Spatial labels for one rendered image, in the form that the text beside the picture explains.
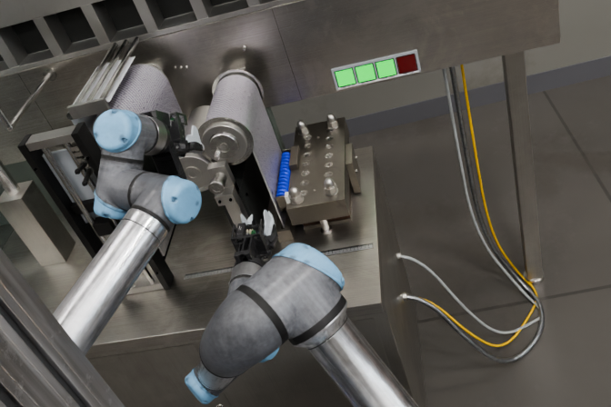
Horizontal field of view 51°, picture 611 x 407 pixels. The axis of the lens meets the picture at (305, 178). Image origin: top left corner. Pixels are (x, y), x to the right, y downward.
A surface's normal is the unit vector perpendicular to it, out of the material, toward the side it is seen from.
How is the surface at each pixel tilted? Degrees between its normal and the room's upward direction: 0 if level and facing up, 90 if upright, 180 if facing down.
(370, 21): 90
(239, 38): 90
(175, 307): 0
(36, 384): 90
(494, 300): 0
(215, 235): 0
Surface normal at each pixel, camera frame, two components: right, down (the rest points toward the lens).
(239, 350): -0.13, 0.38
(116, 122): -0.22, -0.01
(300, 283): 0.29, -0.32
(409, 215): -0.27, -0.77
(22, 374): 0.96, -0.22
